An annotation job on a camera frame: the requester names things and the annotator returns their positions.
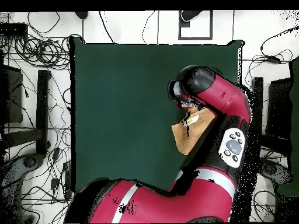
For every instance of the black power adapter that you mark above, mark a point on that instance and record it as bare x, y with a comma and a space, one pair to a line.
273, 59
55, 183
56, 154

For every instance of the tan terry towel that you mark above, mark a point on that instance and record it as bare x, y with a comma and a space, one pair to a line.
196, 135

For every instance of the black square case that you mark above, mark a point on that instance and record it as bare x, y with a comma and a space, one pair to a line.
278, 109
14, 98

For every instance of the grey caster base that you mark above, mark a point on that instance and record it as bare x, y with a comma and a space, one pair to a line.
14, 172
273, 170

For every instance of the black electronics box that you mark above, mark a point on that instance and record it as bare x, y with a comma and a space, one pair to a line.
14, 29

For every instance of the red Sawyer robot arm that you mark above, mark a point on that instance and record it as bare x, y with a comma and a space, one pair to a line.
186, 200

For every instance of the person's black shoe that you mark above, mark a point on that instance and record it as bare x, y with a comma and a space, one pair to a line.
190, 15
81, 14

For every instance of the grey square floor frame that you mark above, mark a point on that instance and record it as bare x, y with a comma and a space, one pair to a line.
198, 30

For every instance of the black power strip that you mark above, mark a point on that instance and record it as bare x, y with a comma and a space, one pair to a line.
67, 172

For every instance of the dark green table cloth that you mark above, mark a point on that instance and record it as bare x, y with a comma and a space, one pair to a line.
116, 93

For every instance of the black T-shaped stand base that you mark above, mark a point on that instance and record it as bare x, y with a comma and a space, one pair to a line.
42, 105
258, 98

